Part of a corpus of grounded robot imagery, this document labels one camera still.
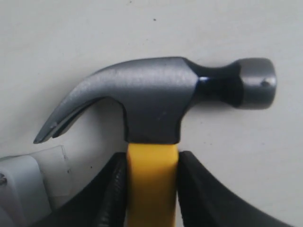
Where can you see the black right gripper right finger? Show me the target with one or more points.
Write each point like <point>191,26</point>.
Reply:
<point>206,202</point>

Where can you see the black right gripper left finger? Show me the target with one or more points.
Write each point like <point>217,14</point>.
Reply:
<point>102,203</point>

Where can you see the yellow black claw hammer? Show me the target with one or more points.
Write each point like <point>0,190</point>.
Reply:
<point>155,94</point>

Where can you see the red dome push button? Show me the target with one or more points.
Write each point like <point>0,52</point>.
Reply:
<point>29,183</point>

